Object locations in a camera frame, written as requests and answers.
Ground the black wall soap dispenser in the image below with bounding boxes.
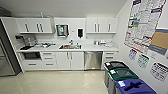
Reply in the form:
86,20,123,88
77,28,84,39

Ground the white base cabinet door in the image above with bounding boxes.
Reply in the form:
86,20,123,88
69,51,85,71
55,51,71,71

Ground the stainless steel dishwasher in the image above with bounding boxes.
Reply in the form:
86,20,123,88
83,51,103,71

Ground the small white wall sign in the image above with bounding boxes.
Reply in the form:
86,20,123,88
149,61,168,83

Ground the chrome faucet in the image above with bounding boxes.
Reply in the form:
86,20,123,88
68,39,75,46

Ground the small blue wall sign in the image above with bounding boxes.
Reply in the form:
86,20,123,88
127,48,139,62

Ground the blue spray bottle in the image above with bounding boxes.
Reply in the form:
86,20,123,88
39,12,45,19

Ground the brown cork board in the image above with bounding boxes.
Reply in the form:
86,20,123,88
148,28,168,57

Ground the steel paper towel dispenser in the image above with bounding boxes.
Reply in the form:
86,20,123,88
55,23,70,38

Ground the stainless steel refrigerator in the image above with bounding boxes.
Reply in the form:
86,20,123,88
0,16,24,78

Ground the stainless steel sink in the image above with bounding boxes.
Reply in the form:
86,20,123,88
59,44,82,51

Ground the black cabinet bar handle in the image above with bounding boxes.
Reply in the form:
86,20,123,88
39,23,44,33
96,22,100,33
36,23,40,33
24,23,28,33
93,22,97,33
107,22,111,33

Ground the built-in black microwave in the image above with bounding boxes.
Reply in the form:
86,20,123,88
20,51,42,62

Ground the teal dispenser sticker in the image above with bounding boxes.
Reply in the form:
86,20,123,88
58,26,66,36

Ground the small green wall sign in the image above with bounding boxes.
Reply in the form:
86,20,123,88
137,53,150,70

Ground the blue lid waste bin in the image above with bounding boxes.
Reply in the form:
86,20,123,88
115,78,158,94

